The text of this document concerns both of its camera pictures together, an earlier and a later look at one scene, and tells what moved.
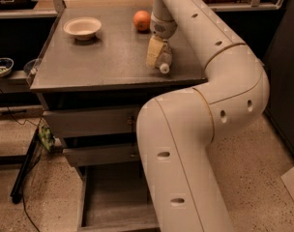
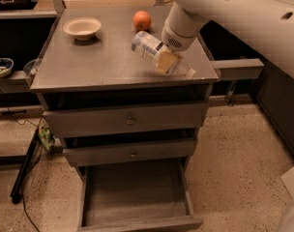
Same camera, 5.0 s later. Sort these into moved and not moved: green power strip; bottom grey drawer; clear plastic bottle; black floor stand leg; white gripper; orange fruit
Moved: clear plastic bottle; white gripper
Not moved: black floor stand leg; orange fruit; bottom grey drawer; green power strip
